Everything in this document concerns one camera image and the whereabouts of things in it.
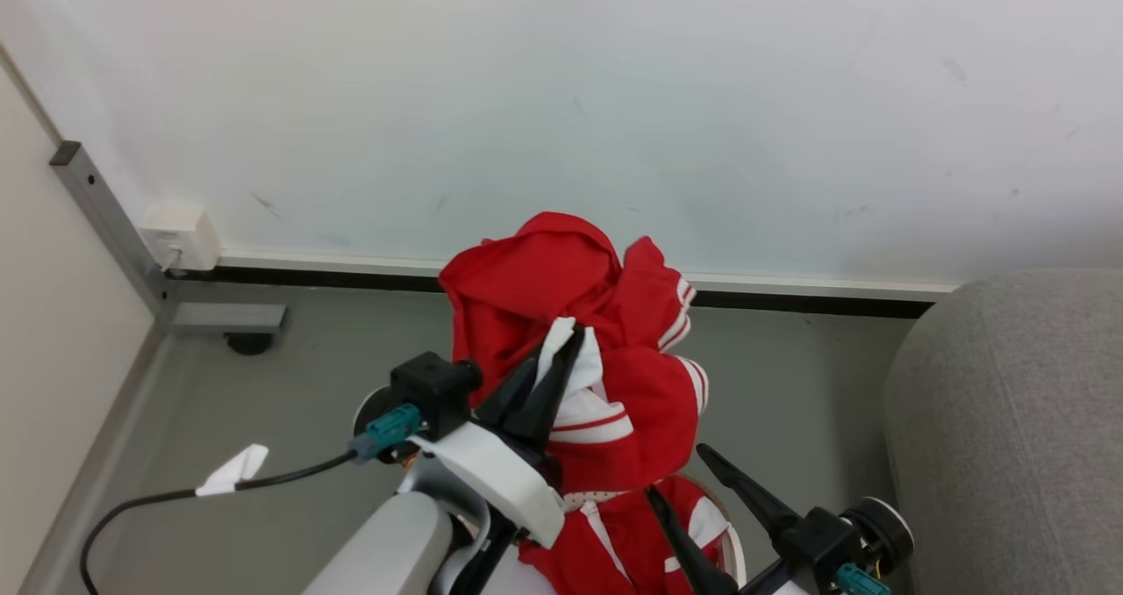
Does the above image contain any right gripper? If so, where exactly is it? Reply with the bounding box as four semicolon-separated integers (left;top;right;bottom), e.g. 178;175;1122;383
644;443;821;595

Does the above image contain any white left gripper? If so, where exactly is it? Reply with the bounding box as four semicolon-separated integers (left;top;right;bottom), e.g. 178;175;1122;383
408;324;587;550

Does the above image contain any red white striped garment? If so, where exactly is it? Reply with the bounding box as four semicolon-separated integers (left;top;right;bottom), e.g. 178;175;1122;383
438;211;710;495

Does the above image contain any red garment with dotted band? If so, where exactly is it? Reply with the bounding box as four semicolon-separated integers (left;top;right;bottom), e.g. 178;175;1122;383
518;475;731;595

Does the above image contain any black baseboard strip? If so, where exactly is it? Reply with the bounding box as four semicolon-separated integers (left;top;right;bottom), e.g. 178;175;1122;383
163;266;936;319

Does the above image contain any grey fabric sofa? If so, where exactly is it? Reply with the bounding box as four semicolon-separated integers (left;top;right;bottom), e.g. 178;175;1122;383
883;268;1123;595

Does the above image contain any black cable with white tag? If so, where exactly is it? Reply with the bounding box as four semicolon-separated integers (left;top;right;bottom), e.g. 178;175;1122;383
80;404;423;595

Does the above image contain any white wall socket box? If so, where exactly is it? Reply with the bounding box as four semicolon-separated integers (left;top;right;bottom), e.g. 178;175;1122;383
139;200;223;273

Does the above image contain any grey metal frame post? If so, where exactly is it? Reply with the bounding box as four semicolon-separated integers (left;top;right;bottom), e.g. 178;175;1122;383
49;141;288;335

